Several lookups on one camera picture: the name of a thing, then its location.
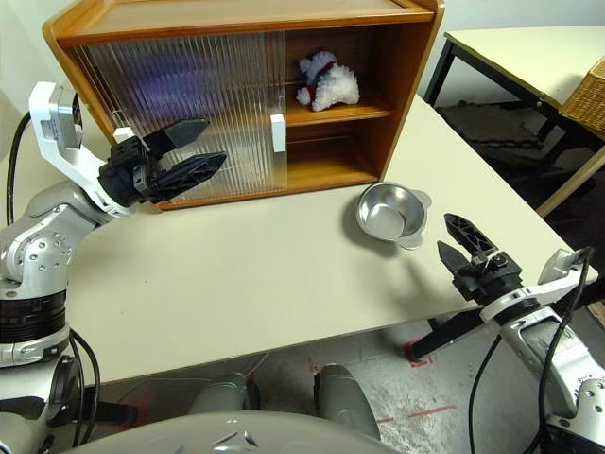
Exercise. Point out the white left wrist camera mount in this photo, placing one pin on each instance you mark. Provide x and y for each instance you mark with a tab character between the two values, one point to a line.
71	163

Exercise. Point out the white red green knit toy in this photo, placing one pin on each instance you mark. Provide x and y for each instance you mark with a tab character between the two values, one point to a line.
335	85

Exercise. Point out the black table leg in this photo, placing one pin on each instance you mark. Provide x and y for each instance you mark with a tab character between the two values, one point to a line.
444	333

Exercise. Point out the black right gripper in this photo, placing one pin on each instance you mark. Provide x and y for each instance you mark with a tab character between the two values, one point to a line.
494	279

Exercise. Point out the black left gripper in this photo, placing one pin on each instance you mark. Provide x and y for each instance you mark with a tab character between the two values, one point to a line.
125	177

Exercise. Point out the silver robot torso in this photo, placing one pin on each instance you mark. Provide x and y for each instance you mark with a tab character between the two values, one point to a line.
212	432

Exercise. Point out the ribbed clear sliding door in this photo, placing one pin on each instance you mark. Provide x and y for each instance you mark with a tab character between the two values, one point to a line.
212	94

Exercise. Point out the beige table with black legs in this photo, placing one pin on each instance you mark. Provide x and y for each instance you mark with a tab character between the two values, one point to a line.
520	57

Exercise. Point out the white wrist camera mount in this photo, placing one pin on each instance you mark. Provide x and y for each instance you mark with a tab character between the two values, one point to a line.
71	163
553	284

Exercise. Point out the grey rounded shape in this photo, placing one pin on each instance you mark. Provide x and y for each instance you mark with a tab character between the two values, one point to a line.
219	395
345	402

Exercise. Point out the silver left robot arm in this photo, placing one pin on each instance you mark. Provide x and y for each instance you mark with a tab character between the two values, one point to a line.
33	246

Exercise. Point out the wicker basket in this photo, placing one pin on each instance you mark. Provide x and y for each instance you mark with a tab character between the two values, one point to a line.
586	99

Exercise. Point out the wooden cabinet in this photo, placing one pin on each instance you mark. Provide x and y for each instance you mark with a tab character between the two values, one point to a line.
402	94

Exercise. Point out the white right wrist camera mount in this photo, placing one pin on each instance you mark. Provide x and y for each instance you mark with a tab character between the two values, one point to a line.
553	284

